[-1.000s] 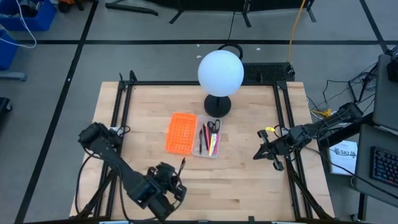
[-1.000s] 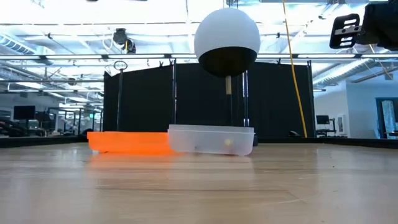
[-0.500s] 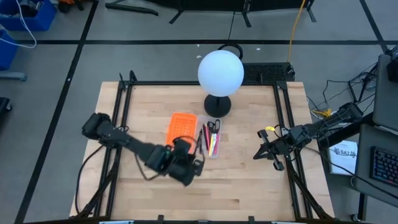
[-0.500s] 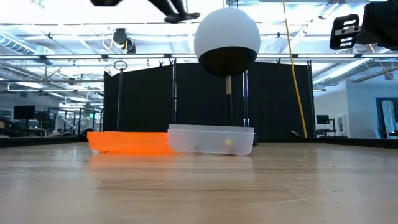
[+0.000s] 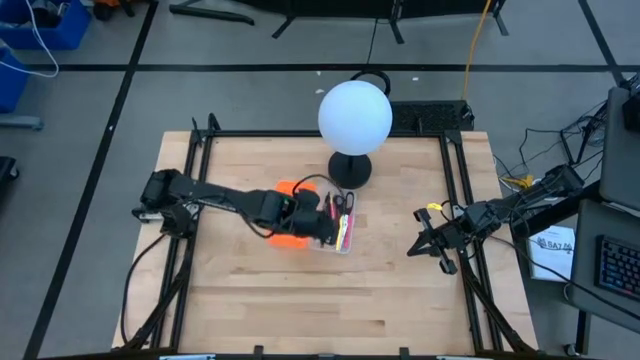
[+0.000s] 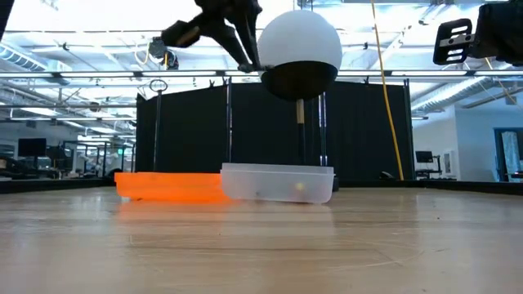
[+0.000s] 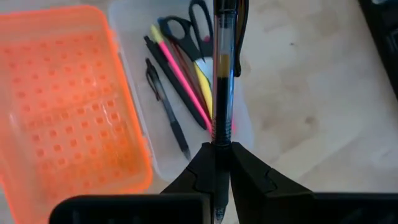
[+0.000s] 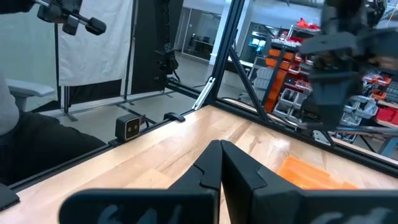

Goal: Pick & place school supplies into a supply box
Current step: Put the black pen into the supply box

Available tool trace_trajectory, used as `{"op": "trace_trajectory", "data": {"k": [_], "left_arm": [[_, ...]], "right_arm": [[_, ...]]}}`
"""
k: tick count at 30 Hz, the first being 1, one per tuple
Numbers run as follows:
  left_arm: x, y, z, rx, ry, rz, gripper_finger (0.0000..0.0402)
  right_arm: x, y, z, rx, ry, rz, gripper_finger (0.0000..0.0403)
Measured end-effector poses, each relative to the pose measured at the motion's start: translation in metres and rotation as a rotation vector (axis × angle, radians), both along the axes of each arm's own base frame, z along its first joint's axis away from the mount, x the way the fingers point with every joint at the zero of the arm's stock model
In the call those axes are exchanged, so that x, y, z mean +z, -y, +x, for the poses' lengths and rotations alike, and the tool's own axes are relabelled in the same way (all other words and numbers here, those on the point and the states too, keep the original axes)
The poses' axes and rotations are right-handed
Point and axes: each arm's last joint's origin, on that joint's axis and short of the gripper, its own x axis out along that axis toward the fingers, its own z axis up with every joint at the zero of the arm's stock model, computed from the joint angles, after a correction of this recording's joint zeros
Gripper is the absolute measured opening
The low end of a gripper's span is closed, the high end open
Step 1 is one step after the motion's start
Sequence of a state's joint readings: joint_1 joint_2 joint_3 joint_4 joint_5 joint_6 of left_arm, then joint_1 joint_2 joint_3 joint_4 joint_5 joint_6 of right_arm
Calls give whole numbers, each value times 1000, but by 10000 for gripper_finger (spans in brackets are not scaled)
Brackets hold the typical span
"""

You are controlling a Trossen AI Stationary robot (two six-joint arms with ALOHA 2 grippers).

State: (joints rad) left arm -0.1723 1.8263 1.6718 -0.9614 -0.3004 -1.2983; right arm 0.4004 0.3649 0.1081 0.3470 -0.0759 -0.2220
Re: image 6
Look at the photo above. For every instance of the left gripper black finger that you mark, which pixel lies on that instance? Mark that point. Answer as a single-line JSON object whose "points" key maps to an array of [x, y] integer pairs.
{"points": [[237, 49], [253, 36]]}

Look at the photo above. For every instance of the translucent white supply box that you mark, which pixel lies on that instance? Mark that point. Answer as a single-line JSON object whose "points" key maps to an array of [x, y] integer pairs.
{"points": [[269, 183]]}

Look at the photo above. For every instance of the translucent orange box lid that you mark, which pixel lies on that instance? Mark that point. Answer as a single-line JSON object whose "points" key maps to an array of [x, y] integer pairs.
{"points": [[171, 188]]}

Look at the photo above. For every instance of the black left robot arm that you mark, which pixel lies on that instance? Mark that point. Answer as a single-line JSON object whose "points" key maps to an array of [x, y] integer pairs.
{"points": [[5, 16]]}

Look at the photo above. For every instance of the white globe lamp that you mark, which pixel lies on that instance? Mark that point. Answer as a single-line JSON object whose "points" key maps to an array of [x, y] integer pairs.
{"points": [[298, 45]]}

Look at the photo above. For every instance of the black curtain partition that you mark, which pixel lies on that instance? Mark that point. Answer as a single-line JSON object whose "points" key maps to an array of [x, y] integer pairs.
{"points": [[196, 130]]}

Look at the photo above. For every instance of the chrome pole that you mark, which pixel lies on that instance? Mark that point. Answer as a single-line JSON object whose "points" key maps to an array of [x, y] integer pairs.
{"points": [[323, 130]]}

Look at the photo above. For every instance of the blue framed door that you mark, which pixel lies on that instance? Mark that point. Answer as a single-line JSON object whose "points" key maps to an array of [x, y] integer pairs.
{"points": [[499, 155]]}

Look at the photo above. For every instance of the small black monitor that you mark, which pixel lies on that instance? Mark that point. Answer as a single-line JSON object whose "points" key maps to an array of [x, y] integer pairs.
{"points": [[424, 157]]}

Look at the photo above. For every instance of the small black dome object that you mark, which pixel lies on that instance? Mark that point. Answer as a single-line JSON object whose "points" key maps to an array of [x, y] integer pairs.
{"points": [[385, 176]]}

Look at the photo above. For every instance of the large black monitor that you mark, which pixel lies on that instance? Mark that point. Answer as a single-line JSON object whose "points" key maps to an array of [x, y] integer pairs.
{"points": [[32, 148]]}

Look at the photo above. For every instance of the black curtain frame pole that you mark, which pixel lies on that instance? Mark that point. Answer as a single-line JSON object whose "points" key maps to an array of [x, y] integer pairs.
{"points": [[229, 122]]}

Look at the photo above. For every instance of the white wall device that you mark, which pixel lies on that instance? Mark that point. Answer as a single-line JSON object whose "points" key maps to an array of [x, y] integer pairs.
{"points": [[448, 163]]}

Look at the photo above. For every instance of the black metal frame rack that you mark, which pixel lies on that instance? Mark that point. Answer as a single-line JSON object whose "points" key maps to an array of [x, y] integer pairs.
{"points": [[104, 157]]}

